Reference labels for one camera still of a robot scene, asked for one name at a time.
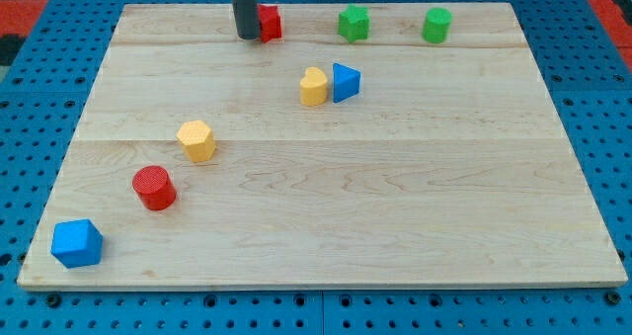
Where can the red star block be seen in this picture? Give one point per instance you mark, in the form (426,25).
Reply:
(270,23)

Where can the green star block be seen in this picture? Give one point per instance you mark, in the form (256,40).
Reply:
(354,23)

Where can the blue cube block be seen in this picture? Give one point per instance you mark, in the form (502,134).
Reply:
(77,243)

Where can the blue triangle block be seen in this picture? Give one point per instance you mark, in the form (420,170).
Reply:
(346,82)

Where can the yellow hexagon block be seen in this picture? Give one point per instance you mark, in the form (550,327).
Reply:
(197,141)

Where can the light wooden board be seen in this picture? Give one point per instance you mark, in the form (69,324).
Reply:
(449,170)

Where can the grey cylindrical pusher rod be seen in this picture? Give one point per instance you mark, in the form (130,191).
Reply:
(246,19)

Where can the green cylinder block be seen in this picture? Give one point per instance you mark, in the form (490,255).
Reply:
(436,25)

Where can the red cylinder block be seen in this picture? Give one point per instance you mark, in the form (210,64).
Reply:
(154,187)

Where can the yellow heart block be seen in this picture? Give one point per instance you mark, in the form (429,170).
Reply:
(313,87)

